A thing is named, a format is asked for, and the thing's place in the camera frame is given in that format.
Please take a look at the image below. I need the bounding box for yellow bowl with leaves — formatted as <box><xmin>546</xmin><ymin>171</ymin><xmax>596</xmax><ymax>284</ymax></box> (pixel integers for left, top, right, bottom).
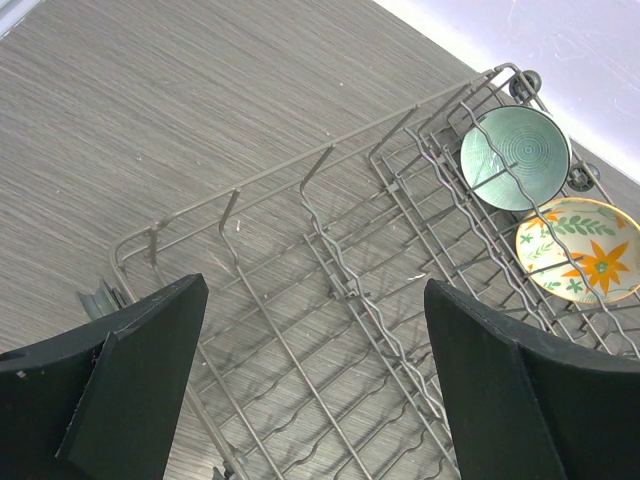
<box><xmin>515</xmin><ymin>197</ymin><xmax>639</xmax><ymax>304</ymax></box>

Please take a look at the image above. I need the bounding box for mint green ribbed bowl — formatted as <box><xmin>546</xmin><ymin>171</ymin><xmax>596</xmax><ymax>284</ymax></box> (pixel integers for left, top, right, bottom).
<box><xmin>460</xmin><ymin>106</ymin><xmax>571</xmax><ymax>211</ymax></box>

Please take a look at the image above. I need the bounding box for grey wire dish rack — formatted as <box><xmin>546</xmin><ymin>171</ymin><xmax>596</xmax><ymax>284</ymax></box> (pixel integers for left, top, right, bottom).
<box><xmin>80</xmin><ymin>63</ymin><xmax>639</xmax><ymax>479</ymax></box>

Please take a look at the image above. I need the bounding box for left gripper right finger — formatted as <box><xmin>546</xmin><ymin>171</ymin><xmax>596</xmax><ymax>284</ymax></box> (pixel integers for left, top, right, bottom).
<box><xmin>424</xmin><ymin>279</ymin><xmax>639</xmax><ymax>479</ymax></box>

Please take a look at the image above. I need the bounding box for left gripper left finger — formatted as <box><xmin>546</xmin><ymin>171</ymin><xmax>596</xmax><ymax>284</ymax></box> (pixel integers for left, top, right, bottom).
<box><xmin>1</xmin><ymin>274</ymin><xmax>208</xmax><ymax>479</ymax></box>

